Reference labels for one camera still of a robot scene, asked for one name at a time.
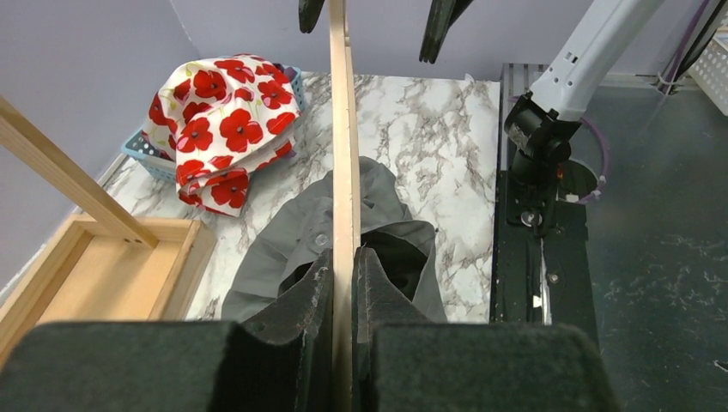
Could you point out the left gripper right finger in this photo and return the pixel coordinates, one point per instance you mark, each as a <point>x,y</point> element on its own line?
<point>402,361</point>

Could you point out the wooden hanger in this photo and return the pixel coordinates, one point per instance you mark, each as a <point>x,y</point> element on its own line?
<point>346,202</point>

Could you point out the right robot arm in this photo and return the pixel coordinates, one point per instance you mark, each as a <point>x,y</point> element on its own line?
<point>546,116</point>

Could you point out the red poppy print cloth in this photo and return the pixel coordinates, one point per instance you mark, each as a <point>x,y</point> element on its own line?
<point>219,120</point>

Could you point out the wooden clothes rack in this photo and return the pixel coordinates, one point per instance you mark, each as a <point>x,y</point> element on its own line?
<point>102,264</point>

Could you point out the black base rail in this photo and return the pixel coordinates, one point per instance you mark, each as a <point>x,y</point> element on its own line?
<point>540,269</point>

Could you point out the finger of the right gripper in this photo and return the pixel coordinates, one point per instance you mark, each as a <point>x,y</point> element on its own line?
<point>309,12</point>
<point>441,17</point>

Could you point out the blue plastic basket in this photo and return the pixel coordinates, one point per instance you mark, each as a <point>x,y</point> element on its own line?
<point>161,168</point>

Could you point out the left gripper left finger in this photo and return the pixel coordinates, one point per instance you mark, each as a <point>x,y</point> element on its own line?
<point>277,360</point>

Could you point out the grey skirt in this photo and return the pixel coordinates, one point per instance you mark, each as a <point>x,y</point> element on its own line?
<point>303,228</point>

